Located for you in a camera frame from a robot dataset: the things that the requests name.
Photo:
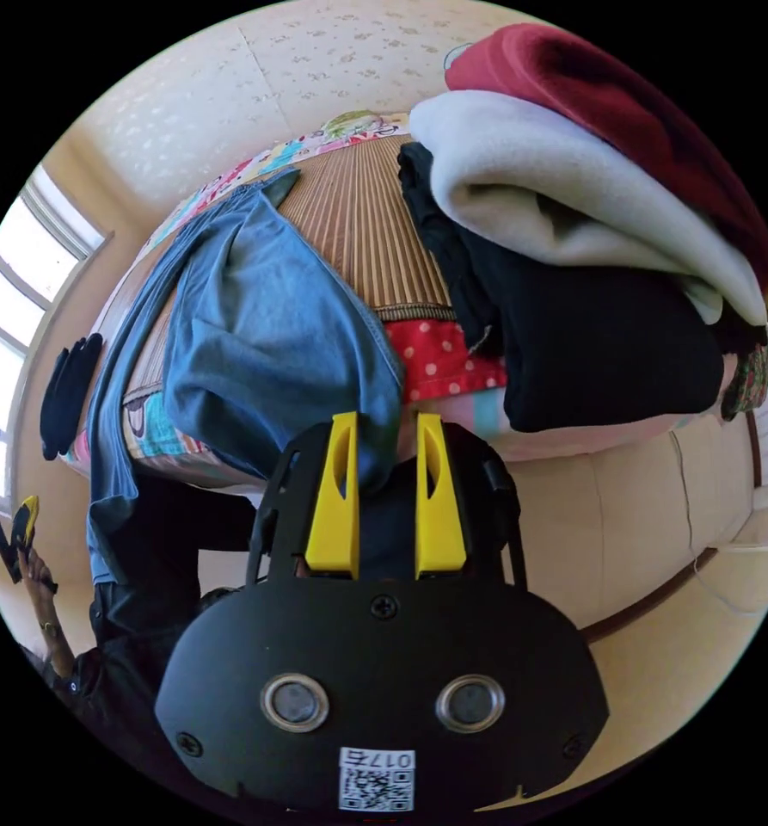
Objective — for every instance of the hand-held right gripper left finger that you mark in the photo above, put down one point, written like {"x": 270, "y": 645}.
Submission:
{"x": 332, "y": 529}

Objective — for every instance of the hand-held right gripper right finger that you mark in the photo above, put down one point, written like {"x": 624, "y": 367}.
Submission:
{"x": 440, "y": 535}

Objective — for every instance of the bed with woven mat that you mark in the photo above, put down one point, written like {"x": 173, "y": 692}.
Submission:
{"x": 358, "y": 219}

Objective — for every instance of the person's body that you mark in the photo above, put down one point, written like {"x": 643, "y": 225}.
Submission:
{"x": 138, "y": 645}

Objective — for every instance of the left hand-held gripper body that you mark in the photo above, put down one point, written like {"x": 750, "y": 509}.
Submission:
{"x": 6, "y": 548}

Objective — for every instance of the pile of clothes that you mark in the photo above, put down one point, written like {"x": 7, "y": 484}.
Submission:
{"x": 590, "y": 310}

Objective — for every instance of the person's left forearm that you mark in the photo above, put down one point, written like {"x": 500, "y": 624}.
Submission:
{"x": 60, "y": 648}

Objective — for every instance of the window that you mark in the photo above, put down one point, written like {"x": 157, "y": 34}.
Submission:
{"x": 9, "y": 310}

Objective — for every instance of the black cloth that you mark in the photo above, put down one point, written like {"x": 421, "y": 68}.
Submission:
{"x": 67, "y": 393}

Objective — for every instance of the person's left hand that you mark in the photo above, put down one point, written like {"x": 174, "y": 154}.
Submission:
{"x": 37, "y": 584}

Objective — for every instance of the blue jeans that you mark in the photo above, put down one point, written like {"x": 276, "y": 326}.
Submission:
{"x": 261, "y": 335}

